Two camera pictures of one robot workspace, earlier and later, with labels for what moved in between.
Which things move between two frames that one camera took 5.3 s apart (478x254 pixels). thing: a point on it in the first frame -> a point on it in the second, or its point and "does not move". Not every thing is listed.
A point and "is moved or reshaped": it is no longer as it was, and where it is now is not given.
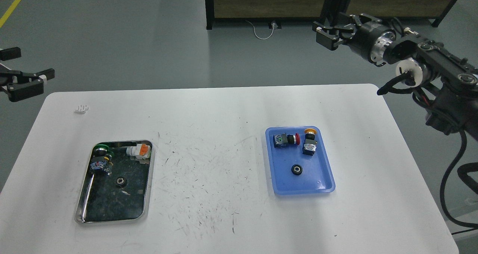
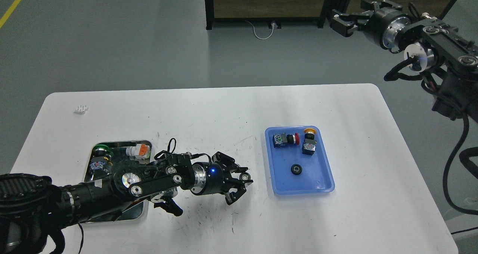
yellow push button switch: x=310 y=145 does not move
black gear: x=122 y=182 is moved or reshaped
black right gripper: x=370 y=39 -> x=384 y=24
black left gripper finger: x=9 y=53 -> x=208 y=178
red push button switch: x=282 y=140 does not move
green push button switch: x=102 y=160 does not move
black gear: x=296 y=169 does not move
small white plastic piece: x=81 y=109 does not move
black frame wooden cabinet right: x=433 y=2 does not move
